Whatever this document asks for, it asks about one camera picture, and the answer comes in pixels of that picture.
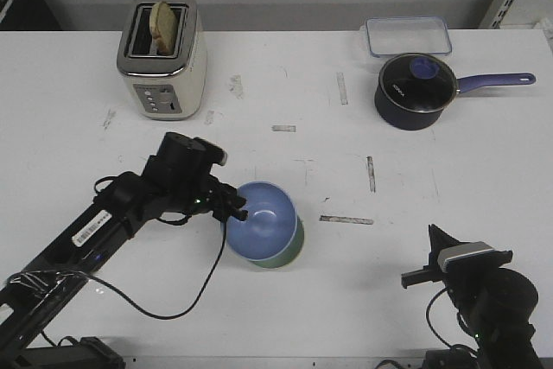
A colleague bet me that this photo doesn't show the clear plastic food container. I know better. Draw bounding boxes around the clear plastic food container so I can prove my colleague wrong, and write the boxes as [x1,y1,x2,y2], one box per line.
[365,16,453,58]

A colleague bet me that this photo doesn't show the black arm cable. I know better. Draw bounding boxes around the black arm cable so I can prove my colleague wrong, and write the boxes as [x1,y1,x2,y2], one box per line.
[86,221,227,321]
[425,286,472,349]

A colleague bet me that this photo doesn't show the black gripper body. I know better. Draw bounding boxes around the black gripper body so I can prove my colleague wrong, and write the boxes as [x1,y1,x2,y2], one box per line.
[142,132,218,215]
[401,250,513,300]

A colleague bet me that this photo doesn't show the toast bread slice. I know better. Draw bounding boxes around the toast bread slice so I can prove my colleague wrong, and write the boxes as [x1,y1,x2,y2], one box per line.
[149,1,178,56]

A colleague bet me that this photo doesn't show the blue bowl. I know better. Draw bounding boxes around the blue bowl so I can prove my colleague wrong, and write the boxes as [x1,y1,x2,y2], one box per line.
[221,181,298,261]

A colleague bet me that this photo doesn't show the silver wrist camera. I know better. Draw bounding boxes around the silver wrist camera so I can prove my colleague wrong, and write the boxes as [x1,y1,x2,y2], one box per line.
[437,241,497,273]
[194,137,228,166]

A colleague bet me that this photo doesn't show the cream two-slot toaster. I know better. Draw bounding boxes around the cream two-slot toaster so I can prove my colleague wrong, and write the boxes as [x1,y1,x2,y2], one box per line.
[117,0,207,120]

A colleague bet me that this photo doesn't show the green bowl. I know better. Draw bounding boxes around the green bowl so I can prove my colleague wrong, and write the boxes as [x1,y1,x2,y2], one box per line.
[249,217,305,269]

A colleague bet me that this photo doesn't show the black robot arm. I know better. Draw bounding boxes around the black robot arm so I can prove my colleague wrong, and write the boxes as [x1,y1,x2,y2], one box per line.
[401,224,543,368]
[1,132,247,368]

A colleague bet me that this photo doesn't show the dark blue saucepan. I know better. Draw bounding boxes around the dark blue saucepan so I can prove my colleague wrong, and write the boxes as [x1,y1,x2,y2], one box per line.
[374,53,536,130]

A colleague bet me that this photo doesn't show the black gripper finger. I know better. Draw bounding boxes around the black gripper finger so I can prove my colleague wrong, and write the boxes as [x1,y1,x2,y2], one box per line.
[431,225,462,252]
[218,183,246,209]
[213,206,248,223]
[429,224,445,268]

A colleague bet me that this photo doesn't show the glass lid with blue knob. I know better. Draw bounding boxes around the glass lid with blue knob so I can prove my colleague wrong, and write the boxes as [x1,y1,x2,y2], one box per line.
[379,53,458,113]

